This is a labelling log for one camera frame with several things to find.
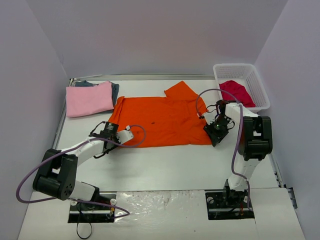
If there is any orange t shirt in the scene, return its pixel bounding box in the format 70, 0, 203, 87
109, 81, 211, 148

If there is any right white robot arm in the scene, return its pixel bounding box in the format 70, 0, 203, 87
201, 100, 273, 207

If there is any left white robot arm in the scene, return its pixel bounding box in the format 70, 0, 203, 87
32, 121, 119, 201

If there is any red t shirt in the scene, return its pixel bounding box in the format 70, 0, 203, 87
219, 80, 256, 108

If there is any pink folded t shirt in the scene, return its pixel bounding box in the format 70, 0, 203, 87
66, 81, 114, 118

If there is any dark blue folded t shirt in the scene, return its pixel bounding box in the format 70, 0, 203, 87
74, 80, 120, 106

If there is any white plastic basket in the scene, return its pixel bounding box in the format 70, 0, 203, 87
213, 63, 270, 113

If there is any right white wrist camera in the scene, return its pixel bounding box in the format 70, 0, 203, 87
198, 112, 219, 125

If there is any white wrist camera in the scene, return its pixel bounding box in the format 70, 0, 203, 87
198, 112, 219, 125
116, 129, 134, 145

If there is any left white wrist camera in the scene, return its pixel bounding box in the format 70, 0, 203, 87
116, 129, 134, 145

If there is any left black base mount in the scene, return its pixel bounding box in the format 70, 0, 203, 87
67, 201, 115, 224

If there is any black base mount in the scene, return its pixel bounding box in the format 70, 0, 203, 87
67, 201, 115, 224
205, 190, 255, 221

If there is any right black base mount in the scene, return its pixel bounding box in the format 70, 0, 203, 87
205, 190, 255, 221

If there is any thin black cable loop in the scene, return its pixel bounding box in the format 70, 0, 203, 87
76, 214, 93, 240

